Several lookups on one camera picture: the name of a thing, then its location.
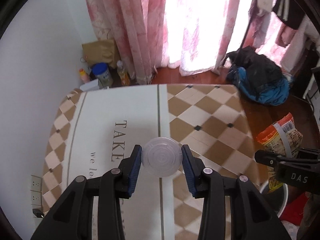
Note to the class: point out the brown paper bag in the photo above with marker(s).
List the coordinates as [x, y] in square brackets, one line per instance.
[102, 51]

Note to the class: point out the orange snack bag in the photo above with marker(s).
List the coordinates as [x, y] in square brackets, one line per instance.
[281, 137]

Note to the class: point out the black clothes pile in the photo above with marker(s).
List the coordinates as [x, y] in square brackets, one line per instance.
[260, 69]

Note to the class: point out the white round trash bin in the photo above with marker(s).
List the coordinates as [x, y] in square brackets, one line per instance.
[276, 199]

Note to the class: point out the pink floral curtain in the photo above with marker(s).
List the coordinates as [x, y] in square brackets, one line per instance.
[190, 35]

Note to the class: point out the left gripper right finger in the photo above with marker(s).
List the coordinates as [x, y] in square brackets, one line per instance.
[252, 217]

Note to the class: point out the black clothes rack pole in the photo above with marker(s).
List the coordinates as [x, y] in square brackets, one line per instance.
[246, 32]

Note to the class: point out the white box on floor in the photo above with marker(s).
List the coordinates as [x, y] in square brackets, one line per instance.
[90, 86]

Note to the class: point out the hanging clothes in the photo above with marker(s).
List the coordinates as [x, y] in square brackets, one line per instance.
[280, 30]

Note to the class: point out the black plug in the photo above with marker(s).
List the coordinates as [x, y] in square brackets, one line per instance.
[38, 213]

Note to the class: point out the checkered brown white tablecloth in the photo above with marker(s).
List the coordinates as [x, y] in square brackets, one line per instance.
[94, 131]

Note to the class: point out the blue lid white tub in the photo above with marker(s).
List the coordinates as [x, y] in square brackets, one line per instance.
[102, 73]

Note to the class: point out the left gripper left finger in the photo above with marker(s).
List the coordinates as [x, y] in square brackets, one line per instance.
[71, 215]

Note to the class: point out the small orange bottle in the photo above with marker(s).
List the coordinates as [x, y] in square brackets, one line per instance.
[84, 76]

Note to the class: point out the clear plastic lid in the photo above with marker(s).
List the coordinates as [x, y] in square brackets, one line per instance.
[162, 157]

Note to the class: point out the red blanket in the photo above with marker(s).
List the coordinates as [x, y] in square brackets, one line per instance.
[294, 209]

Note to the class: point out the yellow liquid bottle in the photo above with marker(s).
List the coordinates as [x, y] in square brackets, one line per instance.
[125, 81]

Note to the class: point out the white wall socket strip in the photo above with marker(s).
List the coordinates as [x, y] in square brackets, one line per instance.
[35, 189]

